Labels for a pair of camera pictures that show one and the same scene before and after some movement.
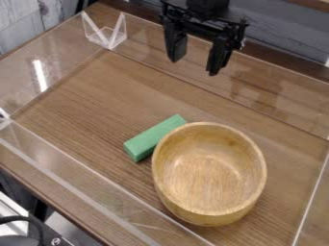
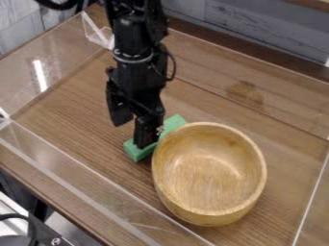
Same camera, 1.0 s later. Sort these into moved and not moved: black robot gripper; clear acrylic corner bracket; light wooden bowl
Moved: black robot gripper
Not moved: clear acrylic corner bracket; light wooden bowl
